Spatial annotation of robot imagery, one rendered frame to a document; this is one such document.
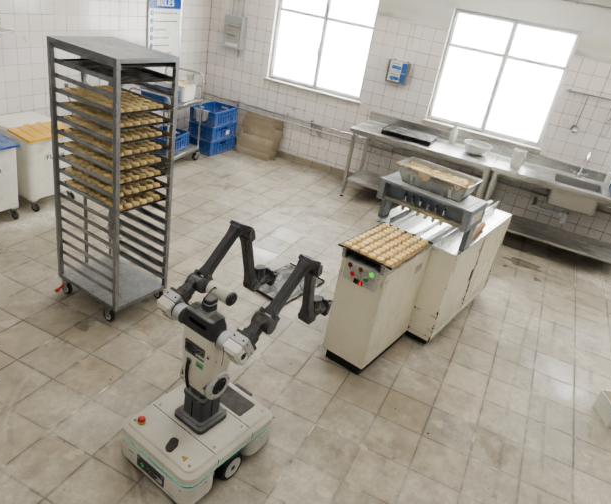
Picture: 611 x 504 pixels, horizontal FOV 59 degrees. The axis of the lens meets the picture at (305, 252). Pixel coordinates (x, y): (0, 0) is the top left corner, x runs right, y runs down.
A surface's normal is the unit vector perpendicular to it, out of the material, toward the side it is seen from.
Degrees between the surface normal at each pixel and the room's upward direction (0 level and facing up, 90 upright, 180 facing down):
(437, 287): 90
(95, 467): 0
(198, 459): 0
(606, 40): 90
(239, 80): 90
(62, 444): 0
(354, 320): 90
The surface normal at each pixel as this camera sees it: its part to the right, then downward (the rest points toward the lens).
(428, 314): -0.59, 0.28
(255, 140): -0.33, -0.04
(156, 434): 0.16, -0.88
